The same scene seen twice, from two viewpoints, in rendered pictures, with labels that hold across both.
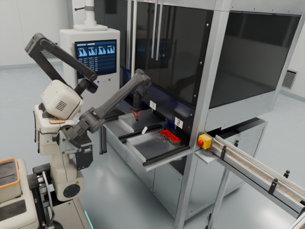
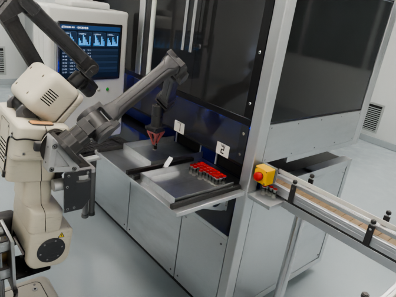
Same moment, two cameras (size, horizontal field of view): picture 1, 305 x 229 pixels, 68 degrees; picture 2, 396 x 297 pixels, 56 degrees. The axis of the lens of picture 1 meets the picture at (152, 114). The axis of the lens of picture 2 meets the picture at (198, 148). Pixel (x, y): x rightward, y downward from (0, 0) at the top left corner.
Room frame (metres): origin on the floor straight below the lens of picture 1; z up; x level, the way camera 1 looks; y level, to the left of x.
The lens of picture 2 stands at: (-0.18, 0.11, 1.66)
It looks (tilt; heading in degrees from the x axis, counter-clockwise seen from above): 21 degrees down; 353
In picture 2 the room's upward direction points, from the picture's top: 8 degrees clockwise
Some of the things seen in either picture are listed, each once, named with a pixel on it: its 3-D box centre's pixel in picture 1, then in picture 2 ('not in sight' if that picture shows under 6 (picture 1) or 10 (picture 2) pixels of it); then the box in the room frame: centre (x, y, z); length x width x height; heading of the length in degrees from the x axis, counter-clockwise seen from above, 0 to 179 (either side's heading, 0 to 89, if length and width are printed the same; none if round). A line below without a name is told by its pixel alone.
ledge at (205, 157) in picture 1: (207, 155); (268, 198); (1.31, -0.42, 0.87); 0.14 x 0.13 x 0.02; 127
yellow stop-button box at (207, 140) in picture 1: (205, 141); (265, 174); (1.29, -0.38, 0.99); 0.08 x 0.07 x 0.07; 127
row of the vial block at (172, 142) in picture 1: (167, 138); (205, 174); (1.42, -0.13, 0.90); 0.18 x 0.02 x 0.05; 36
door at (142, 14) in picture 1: (145, 42); (169, 29); (1.91, 0.11, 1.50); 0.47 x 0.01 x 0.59; 37
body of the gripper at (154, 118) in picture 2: (137, 104); (156, 121); (1.59, 0.13, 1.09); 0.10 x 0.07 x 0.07; 143
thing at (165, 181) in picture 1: (159, 124); (181, 170); (2.44, -0.09, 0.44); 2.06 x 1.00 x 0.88; 37
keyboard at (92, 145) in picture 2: (104, 116); (97, 146); (1.84, 0.45, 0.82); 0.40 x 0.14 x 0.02; 135
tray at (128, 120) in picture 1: (143, 120); (163, 150); (1.69, 0.08, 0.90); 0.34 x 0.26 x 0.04; 127
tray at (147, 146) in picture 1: (155, 143); (187, 180); (1.35, -0.04, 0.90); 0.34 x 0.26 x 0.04; 127
